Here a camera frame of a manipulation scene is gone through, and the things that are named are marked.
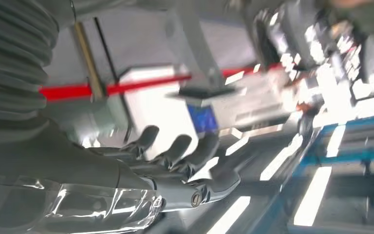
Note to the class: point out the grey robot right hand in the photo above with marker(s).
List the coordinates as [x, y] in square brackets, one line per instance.
[77, 168]

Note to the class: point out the red barrier belt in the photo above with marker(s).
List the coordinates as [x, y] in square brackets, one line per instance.
[71, 91]

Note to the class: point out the black stanchion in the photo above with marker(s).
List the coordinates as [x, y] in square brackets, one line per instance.
[108, 55]

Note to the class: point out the grey kiosk stand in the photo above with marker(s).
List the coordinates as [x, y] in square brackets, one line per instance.
[196, 48]

